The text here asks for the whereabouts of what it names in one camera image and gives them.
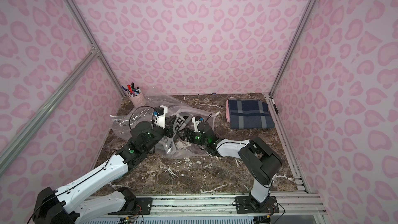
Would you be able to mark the aluminium diagonal brace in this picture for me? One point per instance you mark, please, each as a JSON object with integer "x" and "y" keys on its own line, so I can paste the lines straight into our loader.
{"x": 21, "y": 140}

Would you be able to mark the black white houndstooth blanket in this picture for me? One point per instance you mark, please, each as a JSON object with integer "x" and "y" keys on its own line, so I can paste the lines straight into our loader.
{"x": 181, "y": 122}

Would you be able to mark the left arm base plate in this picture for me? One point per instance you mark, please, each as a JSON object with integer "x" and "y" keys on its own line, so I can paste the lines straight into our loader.
{"x": 133, "y": 205}

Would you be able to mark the dark blue striped blanket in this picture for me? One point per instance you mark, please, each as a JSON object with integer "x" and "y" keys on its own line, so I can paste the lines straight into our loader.
{"x": 249, "y": 114}

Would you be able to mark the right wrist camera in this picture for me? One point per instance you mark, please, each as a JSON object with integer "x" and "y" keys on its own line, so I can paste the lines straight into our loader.
{"x": 196, "y": 121}

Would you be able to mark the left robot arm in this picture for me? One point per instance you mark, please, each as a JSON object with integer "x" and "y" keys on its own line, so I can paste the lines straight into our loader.
{"x": 69, "y": 204}

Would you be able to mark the aluminium front rail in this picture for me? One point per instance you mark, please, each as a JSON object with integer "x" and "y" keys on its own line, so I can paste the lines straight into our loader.
{"x": 290, "y": 204}

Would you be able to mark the clear plastic vacuum bag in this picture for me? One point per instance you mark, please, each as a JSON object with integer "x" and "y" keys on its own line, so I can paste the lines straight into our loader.
{"x": 185, "y": 106}

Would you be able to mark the red marker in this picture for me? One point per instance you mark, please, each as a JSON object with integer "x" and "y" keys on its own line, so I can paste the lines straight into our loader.
{"x": 130, "y": 90}

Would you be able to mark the aluminium corner post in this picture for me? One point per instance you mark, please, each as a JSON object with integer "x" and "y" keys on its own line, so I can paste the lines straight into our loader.
{"x": 304, "y": 19}
{"x": 87, "y": 32}

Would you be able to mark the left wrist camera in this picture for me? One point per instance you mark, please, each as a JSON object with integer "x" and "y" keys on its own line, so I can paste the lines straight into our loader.
{"x": 160, "y": 113}

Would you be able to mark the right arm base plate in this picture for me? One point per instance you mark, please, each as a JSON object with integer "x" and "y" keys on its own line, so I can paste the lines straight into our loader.
{"x": 248, "y": 205}

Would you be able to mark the pink fluffy blanket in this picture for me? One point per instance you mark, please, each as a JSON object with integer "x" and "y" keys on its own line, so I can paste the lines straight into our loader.
{"x": 227, "y": 111}

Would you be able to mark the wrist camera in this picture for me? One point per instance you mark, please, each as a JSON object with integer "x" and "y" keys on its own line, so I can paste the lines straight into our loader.
{"x": 160, "y": 113}
{"x": 196, "y": 121}

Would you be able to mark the pink pen holder cup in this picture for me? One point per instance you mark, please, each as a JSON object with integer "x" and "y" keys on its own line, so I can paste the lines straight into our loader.
{"x": 138, "y": 100}

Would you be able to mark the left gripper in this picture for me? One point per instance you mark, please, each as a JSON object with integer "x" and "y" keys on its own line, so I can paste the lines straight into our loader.
{"x": 169, "y": 130}

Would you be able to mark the aluminium corner post left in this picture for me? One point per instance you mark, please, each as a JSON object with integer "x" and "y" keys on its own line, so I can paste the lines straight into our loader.
{"x": 87, "y": 32}

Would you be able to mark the aluminium corner post right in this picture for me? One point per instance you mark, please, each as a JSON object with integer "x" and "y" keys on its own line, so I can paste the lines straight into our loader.
{"x": 304, "y": 19}

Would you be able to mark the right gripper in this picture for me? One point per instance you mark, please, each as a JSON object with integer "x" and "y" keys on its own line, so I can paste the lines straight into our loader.
{"x": 188, "y": 134}

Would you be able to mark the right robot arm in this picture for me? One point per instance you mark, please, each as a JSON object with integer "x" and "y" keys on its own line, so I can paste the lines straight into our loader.
{"x": 260, "y": 159}

